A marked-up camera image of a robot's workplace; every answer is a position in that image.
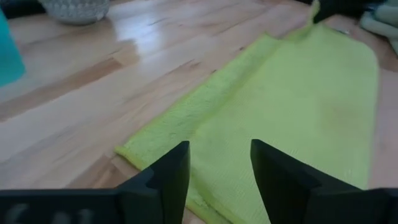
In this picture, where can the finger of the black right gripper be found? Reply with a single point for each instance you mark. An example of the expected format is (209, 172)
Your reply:
(339, 7)

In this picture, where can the artificial plant in patterned pot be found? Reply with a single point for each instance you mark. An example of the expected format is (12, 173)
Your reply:
(74, 11)

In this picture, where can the teal translucent plastic bin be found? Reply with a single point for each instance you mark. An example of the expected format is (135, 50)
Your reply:
(9, 53)

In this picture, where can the lime green microfiber towel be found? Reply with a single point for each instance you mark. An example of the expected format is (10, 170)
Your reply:
(295, 109)

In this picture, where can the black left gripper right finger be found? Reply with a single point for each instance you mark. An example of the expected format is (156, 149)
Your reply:
(311, 205)

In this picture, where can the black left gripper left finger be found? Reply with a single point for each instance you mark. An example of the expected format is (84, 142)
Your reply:
(93, 207)

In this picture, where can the pale green microfiber towel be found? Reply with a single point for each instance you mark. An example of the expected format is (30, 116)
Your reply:
(384, 25)

